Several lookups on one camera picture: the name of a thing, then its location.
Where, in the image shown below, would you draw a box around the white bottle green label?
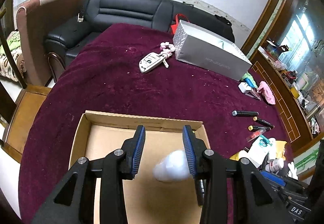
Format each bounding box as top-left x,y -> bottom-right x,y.
268,138 -> 277,163

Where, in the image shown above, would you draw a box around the yellow foil packet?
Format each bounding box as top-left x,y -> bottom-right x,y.
230,141 -> 287,161

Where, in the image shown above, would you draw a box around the teal white pack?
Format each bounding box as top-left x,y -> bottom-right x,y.
258,135 -> 271,147

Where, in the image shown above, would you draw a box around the white pill bottle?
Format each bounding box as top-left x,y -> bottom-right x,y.
153,150 -> 191,182

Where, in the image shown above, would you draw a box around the cardboard tray box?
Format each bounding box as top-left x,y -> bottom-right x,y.
69,110 -> 210,223

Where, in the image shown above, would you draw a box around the white power adapter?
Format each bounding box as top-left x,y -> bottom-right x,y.
246,138 -> 270,168

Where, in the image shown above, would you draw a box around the white cotton glove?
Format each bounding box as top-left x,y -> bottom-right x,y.
287,161 -> 298,180

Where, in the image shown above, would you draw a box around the clear case red items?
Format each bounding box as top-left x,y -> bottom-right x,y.
247,127 -> 267,142

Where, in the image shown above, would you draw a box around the black marker yellow cap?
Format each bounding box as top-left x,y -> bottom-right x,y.
248,125 -> 271,132

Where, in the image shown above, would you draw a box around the black marker gold cap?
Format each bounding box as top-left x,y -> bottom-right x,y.
253,116 -> 275,129

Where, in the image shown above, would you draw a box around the black marker grey cap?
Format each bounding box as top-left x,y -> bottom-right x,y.
232,110 -> 259,117

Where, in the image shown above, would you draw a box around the clear pen package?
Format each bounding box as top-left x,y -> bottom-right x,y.
245,88 -> 261,101

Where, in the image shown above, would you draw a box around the pink cloth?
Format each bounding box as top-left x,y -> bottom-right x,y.
256,81 -> 276,105

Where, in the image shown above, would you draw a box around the wooden chair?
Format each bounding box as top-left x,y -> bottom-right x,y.
0,7 -> 53,164

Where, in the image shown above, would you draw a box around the small white charger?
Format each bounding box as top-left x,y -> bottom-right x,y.
238,82 -> 252,94

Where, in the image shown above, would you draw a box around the green cloth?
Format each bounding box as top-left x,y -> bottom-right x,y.
241,72 -> 258,88

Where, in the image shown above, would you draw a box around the dark red tablecloth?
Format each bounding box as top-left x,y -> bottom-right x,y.
19,24 -> 289,223

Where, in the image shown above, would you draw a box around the wooden brick-pattern cabinet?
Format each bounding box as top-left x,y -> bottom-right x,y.
241,0 -> 323,157

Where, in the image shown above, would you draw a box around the white car key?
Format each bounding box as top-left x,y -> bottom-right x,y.
138,42 -> 175,74

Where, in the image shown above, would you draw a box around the silver grey long box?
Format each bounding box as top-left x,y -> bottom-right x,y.
173,20 -> 252,81

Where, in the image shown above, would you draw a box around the brown armchair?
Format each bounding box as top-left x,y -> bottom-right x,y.
16,0 -> 85,86

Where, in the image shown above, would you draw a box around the black leather sofa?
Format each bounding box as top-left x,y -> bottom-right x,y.
43,0 -> 235,69

